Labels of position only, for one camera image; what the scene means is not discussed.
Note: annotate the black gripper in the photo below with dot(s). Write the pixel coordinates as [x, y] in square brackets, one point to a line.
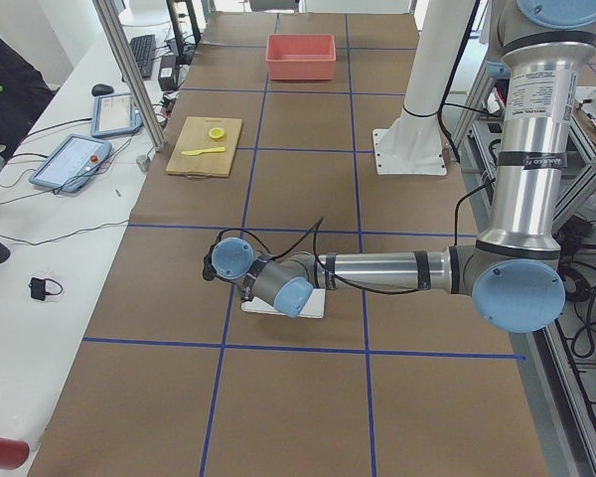
[208, 268]

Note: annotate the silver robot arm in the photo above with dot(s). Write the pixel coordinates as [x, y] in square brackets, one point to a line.
[510, 271]

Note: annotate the yellow plastic knife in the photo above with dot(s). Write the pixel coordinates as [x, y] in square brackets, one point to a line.
[198, 152]

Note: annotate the bamboo cutting board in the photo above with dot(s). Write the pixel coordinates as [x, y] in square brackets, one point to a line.
[194, 135]

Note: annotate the lemon slice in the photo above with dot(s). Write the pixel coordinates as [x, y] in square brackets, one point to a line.
[216, 133]

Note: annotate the small black clip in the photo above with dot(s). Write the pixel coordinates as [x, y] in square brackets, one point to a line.
[42, 288]

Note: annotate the blue teach pendant near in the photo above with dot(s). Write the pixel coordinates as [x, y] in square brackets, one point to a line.
[72, 164]

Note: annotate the blue teach pendant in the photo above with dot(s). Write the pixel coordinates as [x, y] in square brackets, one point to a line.
[72, 164]
[114, 114]

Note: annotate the blue teach pendant far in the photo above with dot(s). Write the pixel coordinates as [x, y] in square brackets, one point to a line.
[114, 114]

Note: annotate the black power adapter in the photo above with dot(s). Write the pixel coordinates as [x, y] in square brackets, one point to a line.
[168, 77]

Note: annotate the black computer mouse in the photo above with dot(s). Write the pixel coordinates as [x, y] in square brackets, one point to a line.
[101, 89]

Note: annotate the pink plastic bin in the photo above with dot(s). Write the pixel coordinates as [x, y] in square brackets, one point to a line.
[301, 57]

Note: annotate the black keyboard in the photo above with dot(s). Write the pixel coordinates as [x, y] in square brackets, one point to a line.
[143, 49]

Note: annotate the person in black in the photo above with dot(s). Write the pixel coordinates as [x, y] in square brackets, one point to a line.
[24, 96]

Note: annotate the red cylinder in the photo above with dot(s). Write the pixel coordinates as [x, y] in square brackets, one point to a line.
[13, 453]

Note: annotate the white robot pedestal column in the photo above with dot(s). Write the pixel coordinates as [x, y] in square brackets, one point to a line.
[413, 143]

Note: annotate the grey aluminium frame post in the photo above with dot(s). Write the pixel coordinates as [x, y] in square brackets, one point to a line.
[124, 58]

